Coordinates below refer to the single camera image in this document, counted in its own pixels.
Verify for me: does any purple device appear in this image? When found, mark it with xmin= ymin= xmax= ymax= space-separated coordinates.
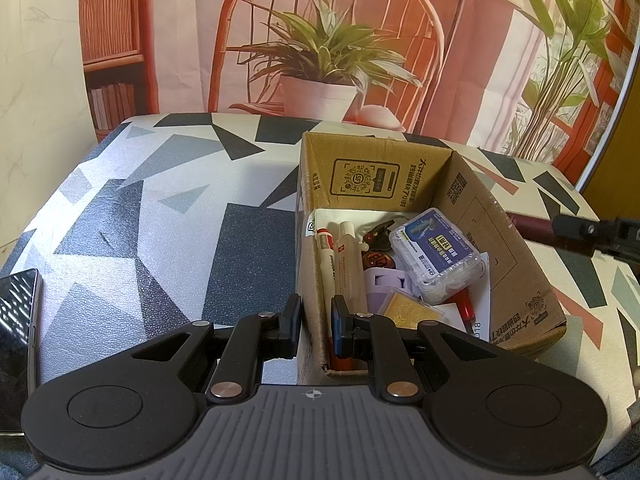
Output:
xmin=364 ymin=267 xmax=418 ymax=319

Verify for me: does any cardboard box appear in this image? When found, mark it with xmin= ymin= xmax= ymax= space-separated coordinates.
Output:
xmin=295 ymin=130 xmax=569 ymax=386

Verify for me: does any black smartphone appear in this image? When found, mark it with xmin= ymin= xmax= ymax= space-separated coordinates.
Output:
xmin=0 ymin=268 xmax=42 ymax=435

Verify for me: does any small orange-red item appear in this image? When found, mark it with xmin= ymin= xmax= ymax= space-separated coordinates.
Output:
xmin=451 ymin=292 xmax=475 ymax=322

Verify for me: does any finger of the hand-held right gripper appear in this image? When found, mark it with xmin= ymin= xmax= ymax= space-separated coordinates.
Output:
xmin=551 ymin=214 xmax=640 ymax=258

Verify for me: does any white tube with red cap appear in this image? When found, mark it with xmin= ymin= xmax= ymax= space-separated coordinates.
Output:
xmin=315 ymin=226 xmax=368 ymax=372

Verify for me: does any gold card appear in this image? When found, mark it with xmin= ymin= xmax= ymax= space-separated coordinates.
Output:
xmin=382 ymin=287 xmax=448 ymax=333

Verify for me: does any key with brown keychain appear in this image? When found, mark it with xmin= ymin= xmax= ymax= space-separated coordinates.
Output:
xmin=361 ymin=215 xmax=416 ymax=271

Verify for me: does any dark red tube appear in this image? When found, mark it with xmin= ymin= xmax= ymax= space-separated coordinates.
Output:
xmin=505 ymin=212 xmax=556 ymax=247

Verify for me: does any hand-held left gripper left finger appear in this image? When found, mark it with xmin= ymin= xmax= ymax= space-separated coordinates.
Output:
xmin=131 ymin=294 xmax=303 ymax=404

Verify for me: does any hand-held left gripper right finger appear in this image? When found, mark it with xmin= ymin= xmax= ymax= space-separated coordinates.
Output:
xmin=331 ymin=295 xmax=501 ymax=404

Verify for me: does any printed room backdrop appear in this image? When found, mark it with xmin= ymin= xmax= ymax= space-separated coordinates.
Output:
xmin=77 ymin=0 xmax=640 ymax=191

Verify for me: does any clear box with blue label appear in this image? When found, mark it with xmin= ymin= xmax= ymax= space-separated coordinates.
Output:
xmin=389 ymin=207 xmax=488 ymax=306

